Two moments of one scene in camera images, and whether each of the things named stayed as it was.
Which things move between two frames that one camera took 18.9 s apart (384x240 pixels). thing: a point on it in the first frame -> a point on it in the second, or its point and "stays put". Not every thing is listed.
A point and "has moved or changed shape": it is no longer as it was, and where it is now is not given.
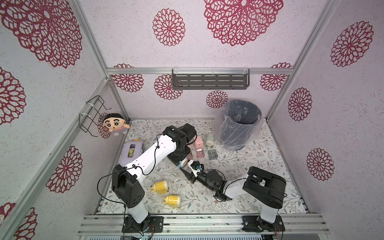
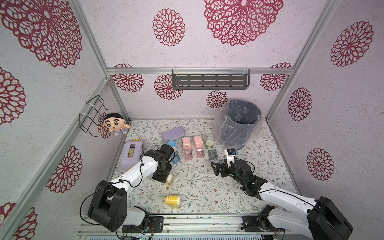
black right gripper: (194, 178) -> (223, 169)
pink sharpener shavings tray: (200, 153) stays put
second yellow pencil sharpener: (175, 200) stays put
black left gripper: (176, 160) -> (163, 179)
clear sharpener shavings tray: (212, 154) stays put
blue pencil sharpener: (183, 163) has moved or changed shape
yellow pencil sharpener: (160, 187) -> (169, 179)
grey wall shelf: (211, 79) stays put
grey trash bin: (240, 119) stays put
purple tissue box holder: (131, 150) stays put
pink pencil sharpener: (199, 142) stays put
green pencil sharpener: (209, 140) stays put
